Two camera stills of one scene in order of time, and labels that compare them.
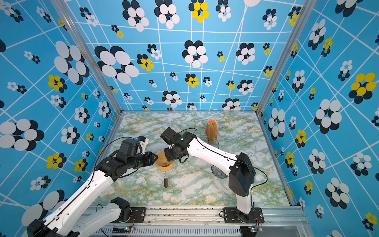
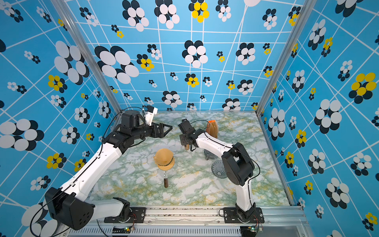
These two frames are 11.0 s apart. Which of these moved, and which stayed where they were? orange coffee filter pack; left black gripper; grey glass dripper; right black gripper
Moved: left black gripper; right black gripper
Stayed: grey glass dripper; orange coffee filter pack
